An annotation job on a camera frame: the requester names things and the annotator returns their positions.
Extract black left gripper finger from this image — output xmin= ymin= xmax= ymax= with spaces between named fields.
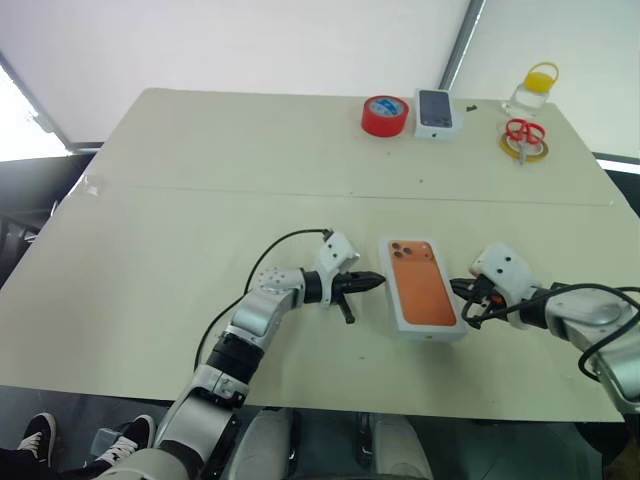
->
xmin=349 ymin=271 xmax=387 ymax=297
xmin=337 ymin=293 xmax=358 ymax=326

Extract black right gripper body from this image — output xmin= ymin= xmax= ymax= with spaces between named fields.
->
xmin=468 ymin=272 xmax=505 ymax=313

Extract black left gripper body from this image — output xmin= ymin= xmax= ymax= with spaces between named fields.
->
xmin=329 ymin=272 xmax=354 ymax=304

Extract white box with orange phone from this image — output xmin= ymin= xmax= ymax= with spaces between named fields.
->
xmin=378 ymin=234 xmax=470 ymax=345

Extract white box with dark phone print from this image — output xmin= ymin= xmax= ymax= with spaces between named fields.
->
xmin=413 ymin=87 xmax=464 ymax=142

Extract yellow clear tape roll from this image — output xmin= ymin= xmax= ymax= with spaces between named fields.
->
xmin=495 ymin=129 xmax=552 ymax=163

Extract grey rounded robot leg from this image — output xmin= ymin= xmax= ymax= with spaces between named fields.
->
xmin=373 ymin=413 xmax=433 ymax=480
xmin=238 ymin=406 xmax=297 ymax=480

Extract red tape roll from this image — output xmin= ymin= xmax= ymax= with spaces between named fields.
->
xmin=360 ymin=94 xmax=412 ymax=138

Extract clear jar with yellow lid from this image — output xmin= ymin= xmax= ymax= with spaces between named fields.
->
xmin=501 ymin=60 xmax=561 ymax=117

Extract black white sneaker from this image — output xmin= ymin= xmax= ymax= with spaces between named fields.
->
xmin=94 ymin=413 xmax=158 ymax=467
xmin=16 ymin=411 xmax=59 ymax=469

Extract black trouser leg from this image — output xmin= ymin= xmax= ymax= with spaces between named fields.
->
xmin=0 ymin=446 xmax=54 ymax=480

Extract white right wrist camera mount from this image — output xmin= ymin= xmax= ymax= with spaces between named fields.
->
xmin=471 ymin=242 xmax=535 ymax=302

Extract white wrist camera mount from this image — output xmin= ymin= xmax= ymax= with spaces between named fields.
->
xmin=313 ymin=230 xmax=362 ymax=309
xmin=471 ymin=242 xmax=535 ymax=302

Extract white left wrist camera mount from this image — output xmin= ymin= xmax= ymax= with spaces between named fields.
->
xmin=313 ymin=230 xmax=362 ymax=309

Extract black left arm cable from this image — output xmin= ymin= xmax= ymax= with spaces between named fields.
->
xmin=193 ymin=228 xmax=335 ymax=374

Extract red handled scissors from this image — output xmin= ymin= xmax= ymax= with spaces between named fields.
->
xmin=504 ymin=117 xmax=547 ymax=167

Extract grey metal frame pole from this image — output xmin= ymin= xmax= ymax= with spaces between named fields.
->
xmin=438 ymin=0 xmax=487 ymax=92
xmin=0 ymin=48 xmax=72 ymax=147

